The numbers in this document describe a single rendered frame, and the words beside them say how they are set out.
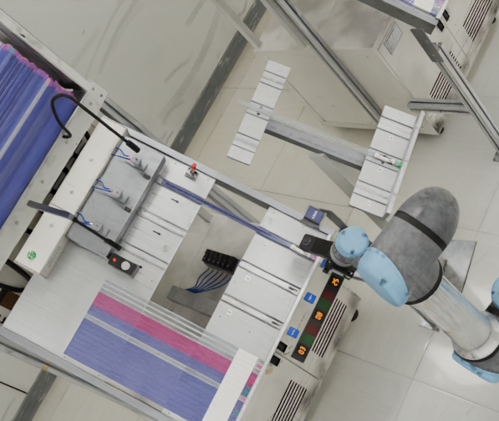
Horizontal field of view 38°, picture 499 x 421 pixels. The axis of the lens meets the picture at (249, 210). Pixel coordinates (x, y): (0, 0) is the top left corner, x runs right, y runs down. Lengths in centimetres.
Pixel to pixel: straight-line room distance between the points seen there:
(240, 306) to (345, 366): 83
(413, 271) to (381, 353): 140
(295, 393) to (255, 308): 67
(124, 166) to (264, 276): 52
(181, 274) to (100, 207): 61
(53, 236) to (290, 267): 67
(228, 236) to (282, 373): 52
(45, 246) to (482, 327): 117
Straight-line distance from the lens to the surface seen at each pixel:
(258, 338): 206
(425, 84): 294
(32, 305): 215
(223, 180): 214
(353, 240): 175
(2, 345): 217
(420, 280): 139
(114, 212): 209
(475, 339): 163
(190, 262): 261
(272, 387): 257
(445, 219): 139
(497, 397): 251
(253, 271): 209
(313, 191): 332
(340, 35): 283
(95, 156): 213
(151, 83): 402
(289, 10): 266
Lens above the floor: 223
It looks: 39 degrees down
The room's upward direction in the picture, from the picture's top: 50 degrees counter-clockwise
